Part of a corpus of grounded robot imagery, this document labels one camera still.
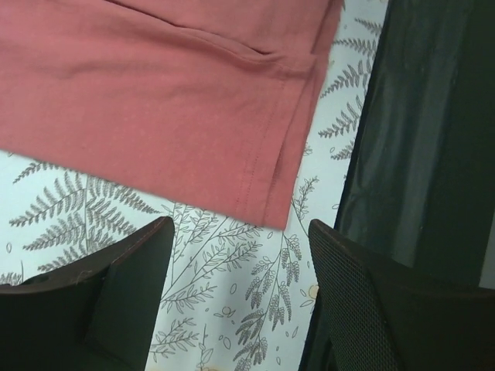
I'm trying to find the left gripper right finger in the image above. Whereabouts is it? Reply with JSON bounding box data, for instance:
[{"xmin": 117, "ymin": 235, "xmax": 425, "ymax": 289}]
[{"xmin": 308, "ymin": 220, "xmax": 494, "ymax": 370}]

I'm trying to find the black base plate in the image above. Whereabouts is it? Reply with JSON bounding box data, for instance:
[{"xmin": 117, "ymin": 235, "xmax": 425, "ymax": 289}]
[{"xmin": 300, "ymin": 1, "xmax": 494, "ymax": 370}]

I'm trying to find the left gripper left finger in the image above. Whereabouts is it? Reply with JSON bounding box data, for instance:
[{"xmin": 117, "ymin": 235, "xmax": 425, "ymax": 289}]
[{"xmin": 1, "ymin": 217, "xmax": 174, "ymax": 370}]

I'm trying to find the dusty pink t shirt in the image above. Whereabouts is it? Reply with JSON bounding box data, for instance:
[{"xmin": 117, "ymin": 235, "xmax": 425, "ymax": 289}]
[{"xmin": 1, "ymin": 1, "xmax": 343, "ymax": 230}]

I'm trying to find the floral patterned table mat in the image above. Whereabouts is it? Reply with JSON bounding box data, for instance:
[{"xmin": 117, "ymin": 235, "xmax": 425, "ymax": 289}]
[{"xmin": 1, "ymin": 1, "xmax": 387, "ymax": 370}]

